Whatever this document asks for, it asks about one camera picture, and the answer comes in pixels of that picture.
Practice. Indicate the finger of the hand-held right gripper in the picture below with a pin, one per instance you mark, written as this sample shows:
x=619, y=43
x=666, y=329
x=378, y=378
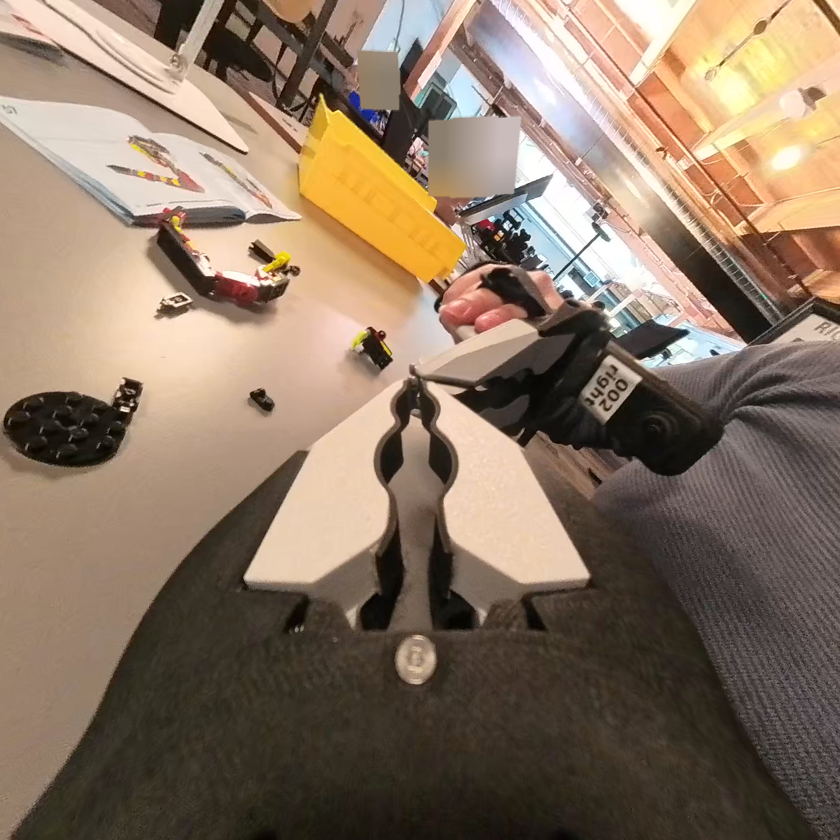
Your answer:
x=508, y=410
x=485, y=351

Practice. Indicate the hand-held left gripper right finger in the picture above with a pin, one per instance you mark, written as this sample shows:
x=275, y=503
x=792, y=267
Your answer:
x=518, y=525

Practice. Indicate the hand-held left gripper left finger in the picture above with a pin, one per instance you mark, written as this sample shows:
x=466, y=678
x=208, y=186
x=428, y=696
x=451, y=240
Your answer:
x=315, y=525

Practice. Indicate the small black toy brick pin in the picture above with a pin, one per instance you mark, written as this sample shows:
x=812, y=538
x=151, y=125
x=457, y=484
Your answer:
x=415, y=394

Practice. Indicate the black toy brick green claws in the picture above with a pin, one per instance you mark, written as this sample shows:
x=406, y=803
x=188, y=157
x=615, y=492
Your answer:
x=377, y=354

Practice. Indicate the red yellow toy brick arm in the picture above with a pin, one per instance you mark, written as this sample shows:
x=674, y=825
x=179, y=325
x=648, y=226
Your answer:
x=216, y=282

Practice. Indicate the person's right forearm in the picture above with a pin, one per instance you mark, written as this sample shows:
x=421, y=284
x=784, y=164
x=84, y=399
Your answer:
x=722, y=525

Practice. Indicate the person's right hand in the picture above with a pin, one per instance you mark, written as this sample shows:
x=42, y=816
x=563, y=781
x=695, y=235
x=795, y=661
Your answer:
x=466, y=302

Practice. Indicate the tiny black toy brick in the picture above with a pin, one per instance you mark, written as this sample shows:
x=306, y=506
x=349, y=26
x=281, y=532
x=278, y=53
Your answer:
x=261, y=399

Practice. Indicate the black computer monitor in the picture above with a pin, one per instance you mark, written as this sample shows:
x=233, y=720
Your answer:
x=518, y=193

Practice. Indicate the yellow plastic bin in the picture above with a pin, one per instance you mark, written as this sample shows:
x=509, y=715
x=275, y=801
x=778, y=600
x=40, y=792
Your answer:
x=367, y=197

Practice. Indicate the black toy brick wedge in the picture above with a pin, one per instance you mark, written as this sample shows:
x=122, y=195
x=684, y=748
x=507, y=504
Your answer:
x=261, y=249

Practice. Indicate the grey black toy brick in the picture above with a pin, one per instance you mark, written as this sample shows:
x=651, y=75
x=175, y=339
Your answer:
x=174, y=302

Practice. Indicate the round black toy brick plate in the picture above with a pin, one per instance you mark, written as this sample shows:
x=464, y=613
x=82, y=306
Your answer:
x=62, y=430

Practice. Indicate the black light stand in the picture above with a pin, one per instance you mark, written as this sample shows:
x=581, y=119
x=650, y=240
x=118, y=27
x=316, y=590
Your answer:
x=308, y=52

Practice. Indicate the black office chair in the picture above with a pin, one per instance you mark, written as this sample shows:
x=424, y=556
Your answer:
x=229, y=56

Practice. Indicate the open instruction booklet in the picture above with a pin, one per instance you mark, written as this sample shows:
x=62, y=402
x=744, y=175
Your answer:
x=98, y=151

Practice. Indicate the wooden book stand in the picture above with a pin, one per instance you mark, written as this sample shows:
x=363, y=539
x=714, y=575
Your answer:
x=131, y=59

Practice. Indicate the closed instruction booklet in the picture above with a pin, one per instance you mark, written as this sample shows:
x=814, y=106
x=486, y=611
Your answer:
x=26, y=38

